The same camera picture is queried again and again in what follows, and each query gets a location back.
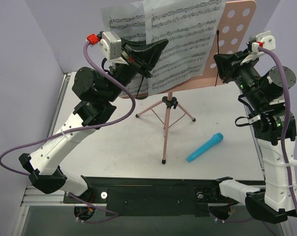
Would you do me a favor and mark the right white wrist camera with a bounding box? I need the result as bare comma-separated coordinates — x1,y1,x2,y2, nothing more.
245,30,276,61

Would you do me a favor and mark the black microphone stand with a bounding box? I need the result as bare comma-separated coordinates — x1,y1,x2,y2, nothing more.
135,95,148,100

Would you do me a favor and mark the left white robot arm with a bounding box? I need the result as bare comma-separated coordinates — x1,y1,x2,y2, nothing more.
19,39,168,203

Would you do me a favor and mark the sheet music page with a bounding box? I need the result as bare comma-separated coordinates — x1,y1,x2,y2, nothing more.
100,1,150,98
143,0,226,95

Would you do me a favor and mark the pink music stand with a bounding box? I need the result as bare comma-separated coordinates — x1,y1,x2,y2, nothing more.
118,0,258,165

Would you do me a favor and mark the aluminium rail frame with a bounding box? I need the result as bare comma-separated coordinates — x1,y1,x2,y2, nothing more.
12,72,295,236

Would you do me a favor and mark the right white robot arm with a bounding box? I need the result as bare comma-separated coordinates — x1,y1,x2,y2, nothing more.
210,50,297,224

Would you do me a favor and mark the blue plastic tube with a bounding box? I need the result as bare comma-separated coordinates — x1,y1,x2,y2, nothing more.
186,133,224,163

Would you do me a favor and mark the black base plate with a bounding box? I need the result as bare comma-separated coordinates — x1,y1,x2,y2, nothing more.
62,177,240,218

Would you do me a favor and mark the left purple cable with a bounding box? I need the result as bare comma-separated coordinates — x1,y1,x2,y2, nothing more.
0,40,136,177

